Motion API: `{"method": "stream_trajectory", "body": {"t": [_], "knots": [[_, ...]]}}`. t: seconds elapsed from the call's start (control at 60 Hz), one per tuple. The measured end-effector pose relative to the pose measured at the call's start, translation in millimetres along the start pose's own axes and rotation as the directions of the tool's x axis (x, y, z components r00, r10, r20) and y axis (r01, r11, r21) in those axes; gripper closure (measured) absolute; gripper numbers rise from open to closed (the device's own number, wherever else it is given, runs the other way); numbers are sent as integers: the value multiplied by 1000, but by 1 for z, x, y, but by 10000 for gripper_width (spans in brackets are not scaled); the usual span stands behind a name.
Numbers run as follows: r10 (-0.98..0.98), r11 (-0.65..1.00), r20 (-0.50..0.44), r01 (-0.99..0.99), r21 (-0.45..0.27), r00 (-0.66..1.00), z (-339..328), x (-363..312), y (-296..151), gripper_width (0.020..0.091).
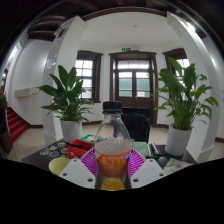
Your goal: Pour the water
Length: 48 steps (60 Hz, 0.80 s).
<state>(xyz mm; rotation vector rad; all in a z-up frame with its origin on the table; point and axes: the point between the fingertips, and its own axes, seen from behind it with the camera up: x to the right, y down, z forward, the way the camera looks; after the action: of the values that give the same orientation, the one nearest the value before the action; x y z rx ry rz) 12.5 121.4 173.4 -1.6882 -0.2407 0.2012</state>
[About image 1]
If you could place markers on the red carpeted staircase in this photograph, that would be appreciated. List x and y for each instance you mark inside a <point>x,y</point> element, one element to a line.
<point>16,125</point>

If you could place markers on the white wall-mounted unit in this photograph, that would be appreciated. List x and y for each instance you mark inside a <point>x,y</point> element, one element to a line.
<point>26,92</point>

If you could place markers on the green folded cloth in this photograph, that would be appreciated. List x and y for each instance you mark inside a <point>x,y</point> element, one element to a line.
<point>140,149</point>

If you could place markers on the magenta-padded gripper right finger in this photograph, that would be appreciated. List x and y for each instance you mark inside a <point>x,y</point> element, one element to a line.
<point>146,171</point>

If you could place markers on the large-leaved plant in white pot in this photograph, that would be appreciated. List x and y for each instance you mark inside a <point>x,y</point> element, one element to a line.
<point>183,96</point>

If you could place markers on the small-leaved plant in white pot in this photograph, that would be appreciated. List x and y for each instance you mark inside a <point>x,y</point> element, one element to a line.
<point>68,96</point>

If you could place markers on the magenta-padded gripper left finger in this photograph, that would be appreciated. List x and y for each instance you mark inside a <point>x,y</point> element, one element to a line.
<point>77,171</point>

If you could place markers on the green exit sign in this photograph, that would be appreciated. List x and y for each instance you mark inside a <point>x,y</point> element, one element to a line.
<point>125,49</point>

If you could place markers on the clear orange-label drink bottle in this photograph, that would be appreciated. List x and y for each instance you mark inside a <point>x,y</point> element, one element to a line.
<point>112,156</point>

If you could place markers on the dark wooden double door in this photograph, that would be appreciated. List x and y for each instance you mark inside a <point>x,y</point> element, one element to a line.
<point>125,83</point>

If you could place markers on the printed white leaflet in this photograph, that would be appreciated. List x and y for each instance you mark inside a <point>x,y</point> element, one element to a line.
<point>176,165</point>

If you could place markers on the black chair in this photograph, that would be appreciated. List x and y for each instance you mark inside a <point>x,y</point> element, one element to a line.
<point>138,128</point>

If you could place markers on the dark-framed window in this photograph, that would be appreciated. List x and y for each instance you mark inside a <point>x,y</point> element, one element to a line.
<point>85,73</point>
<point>183,61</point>

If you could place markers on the red plastic box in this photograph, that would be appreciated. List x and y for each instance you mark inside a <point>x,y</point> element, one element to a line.
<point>80,148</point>

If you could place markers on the grey ball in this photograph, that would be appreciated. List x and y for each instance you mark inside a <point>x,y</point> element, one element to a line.
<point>162,161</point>

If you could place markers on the green and white box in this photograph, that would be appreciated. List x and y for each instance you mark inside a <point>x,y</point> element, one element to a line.
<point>90,138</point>

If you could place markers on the pale yellow cup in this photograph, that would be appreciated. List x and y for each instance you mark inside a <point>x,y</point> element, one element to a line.
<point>58,164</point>

